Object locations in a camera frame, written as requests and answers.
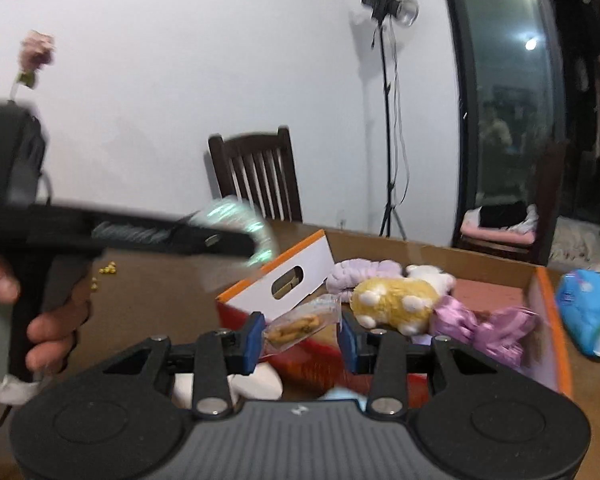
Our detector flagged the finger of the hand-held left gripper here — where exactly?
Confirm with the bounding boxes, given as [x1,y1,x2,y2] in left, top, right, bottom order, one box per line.
[189,216,259,262]

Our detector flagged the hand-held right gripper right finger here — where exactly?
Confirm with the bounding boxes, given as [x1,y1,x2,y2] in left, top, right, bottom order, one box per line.
[340,310,499,417]

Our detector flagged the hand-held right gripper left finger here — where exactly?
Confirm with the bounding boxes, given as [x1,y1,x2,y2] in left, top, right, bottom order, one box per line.
[103,311,267,420]

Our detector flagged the clear plastic ball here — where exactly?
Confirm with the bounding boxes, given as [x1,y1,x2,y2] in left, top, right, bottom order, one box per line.
[194,197,276,269]

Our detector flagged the clear cookie packet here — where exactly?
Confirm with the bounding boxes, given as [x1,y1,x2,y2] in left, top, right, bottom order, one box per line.
[262,293,342,356]

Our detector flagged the yellow plush toy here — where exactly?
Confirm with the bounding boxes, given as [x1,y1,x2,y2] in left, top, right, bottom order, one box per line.
[348,263,457,336]

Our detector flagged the purple towel headband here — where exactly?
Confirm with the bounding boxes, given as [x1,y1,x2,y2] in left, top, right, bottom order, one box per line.
[326,258,406,304]

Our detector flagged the red cardboard box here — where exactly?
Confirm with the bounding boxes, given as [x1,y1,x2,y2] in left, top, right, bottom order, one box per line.
[215,227,574,402]

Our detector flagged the pink satin scrunchie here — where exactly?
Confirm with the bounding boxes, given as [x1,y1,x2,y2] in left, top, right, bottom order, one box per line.
[429,293,539,371]

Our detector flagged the person's left hand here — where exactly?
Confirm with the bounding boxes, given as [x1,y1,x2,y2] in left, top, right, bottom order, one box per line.
[0,253,92,374]

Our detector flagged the light blue cloth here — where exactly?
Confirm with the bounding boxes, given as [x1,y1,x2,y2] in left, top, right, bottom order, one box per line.
[324,386,367,404]

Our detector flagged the dark wooden chair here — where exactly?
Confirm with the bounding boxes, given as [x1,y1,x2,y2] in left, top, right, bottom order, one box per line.
[207,127,304,224]
[452,139,572,266]

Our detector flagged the dried pink roses bouquet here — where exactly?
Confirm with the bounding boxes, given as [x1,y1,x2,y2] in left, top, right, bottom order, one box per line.
[0,30,57,92]

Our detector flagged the yellow flower bits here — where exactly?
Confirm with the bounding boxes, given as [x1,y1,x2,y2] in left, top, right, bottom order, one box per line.
[89,259,119,291]

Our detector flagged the pile of folded clothes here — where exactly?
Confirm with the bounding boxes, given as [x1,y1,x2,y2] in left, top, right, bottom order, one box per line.
[460,201,540,246]

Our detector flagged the blue wet wipes pack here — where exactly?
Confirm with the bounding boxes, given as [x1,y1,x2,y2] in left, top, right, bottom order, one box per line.
[554,268,600,360]

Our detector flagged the black studio light on stand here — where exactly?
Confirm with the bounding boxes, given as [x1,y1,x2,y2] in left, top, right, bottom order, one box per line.
[359,0,421,241]

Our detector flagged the black framed glass sliding door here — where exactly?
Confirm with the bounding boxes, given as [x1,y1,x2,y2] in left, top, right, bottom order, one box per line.
[437,0,600,267]

